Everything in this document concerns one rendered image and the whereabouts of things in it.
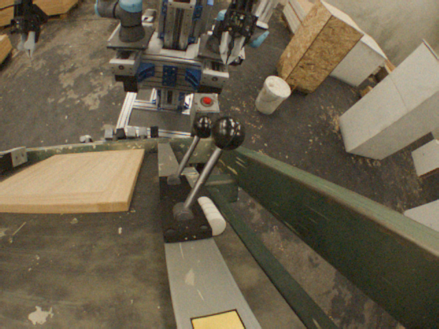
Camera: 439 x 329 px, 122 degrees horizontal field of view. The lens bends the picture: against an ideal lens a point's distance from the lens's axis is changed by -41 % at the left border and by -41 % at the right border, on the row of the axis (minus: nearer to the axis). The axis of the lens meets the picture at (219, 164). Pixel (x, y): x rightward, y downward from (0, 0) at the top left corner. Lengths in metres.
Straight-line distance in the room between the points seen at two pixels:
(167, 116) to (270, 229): 1.37
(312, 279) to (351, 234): 1.94
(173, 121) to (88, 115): 0.93
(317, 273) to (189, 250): 2.12
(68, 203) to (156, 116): 1.50
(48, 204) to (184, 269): 0.31
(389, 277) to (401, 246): 0.05
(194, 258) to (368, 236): 0.22
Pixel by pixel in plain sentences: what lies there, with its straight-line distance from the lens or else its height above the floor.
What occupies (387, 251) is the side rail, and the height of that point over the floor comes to 1.56.
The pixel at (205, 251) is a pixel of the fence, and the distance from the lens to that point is 0.20.
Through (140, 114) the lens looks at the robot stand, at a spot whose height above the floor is 0.21.
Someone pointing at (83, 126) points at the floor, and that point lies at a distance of 2.19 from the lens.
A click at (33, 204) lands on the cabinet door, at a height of 1.35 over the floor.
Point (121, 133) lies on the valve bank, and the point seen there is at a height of 0.76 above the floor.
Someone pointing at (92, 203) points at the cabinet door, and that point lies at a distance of 0.38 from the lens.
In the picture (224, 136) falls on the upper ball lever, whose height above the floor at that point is 1.54.
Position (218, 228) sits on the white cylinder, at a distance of 0.28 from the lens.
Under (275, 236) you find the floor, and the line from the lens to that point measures 1.96.
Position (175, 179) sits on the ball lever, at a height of 1.39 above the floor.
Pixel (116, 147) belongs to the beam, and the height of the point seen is 0.90.
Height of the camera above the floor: 1.71
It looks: 64 degrees down
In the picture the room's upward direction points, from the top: 34 degrees clockwise
